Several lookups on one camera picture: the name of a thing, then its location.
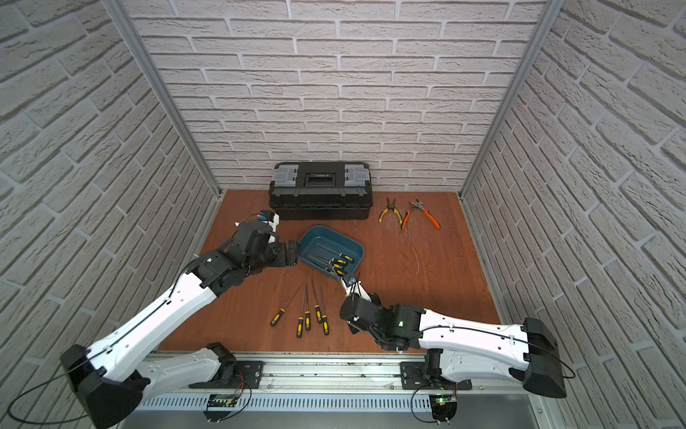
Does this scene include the left aluminium corner post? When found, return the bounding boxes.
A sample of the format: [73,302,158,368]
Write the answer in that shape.
[103,0,223,200]

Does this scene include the orange handled pliers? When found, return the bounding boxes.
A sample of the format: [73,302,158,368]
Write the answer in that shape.
[401,199,441,232]

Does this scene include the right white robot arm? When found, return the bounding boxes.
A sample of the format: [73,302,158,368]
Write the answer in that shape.
[339,292,567,399]

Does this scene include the file tool nine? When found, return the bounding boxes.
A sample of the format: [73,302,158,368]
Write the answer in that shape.
[310,255,348,271]

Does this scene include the right aluminium corner post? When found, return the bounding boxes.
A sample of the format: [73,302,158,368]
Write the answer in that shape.
[458,0,566,199]

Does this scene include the file tool five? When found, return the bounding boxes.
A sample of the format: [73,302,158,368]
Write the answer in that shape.
[320,286,330,336]

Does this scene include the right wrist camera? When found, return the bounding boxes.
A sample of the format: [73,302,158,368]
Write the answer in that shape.
[343,276,371,301]

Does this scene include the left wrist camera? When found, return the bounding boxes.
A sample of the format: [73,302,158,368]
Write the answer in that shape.
[257,210,280,232]

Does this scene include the teal plastic storage bin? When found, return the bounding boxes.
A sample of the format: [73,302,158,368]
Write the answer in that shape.
[298,225,364,280]

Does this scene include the right controller board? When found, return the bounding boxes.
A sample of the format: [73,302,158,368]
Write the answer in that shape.
[429,395,457,424]

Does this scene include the file tool two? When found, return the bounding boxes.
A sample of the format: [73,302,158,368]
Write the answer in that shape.
[297,290,307,339]

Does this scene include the file tool four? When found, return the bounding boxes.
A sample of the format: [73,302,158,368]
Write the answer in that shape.
[312,279,323,324]

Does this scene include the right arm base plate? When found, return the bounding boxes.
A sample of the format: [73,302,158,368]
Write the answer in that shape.
[399,362,473,391]

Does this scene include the file tool ten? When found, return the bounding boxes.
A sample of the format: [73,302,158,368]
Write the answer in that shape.
[312,252,351,269]

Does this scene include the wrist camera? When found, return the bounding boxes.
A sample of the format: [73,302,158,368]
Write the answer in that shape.
[343,276,371,301]
[257,210,280,232]

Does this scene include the yellow handled pliers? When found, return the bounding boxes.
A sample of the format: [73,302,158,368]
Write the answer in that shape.
[378,198,404,225]

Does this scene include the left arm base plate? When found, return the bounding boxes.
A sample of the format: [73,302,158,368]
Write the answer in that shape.
[189,360,264,390]

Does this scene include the aluminium corner post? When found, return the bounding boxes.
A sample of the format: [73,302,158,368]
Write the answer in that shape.
[103,0,223,200]
[458,0,566,199]

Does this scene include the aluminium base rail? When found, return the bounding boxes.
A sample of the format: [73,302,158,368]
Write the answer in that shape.
[109,352,553,397]

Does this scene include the left controller board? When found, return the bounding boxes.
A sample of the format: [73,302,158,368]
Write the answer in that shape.
[203,394,243,423]

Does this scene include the file tool three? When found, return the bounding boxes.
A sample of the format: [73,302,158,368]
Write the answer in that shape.
[303,285,311,332]

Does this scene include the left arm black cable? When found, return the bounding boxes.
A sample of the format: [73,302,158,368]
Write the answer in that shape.
[6,369,92,427]

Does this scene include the file tool one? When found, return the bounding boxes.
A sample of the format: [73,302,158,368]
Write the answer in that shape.
[270,286,302,327]

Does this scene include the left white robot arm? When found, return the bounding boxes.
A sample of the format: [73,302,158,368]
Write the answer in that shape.
[61,210,298,428]

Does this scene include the black plastic toolbox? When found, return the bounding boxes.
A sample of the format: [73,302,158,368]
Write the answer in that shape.
[269,161,373,220]

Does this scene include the file tool seven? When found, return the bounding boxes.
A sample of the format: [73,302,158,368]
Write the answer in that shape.
[322,266,345,278]

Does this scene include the controller board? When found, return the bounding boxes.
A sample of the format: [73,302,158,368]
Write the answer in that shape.
[429,395,457,424]
[203,394,243,423]

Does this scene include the file tool eleven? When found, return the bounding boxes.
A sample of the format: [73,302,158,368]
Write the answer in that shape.
[318,245,355,263]

